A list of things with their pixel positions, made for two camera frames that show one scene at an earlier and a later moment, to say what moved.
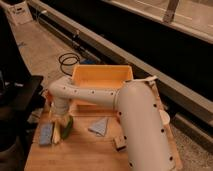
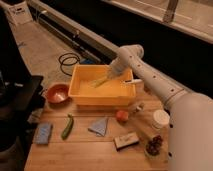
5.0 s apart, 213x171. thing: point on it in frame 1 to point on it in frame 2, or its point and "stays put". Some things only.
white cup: [165, 118] stays put
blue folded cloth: [100, 127] stays put
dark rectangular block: [120, 142] stays put
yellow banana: [56, 134] to [95, 83]
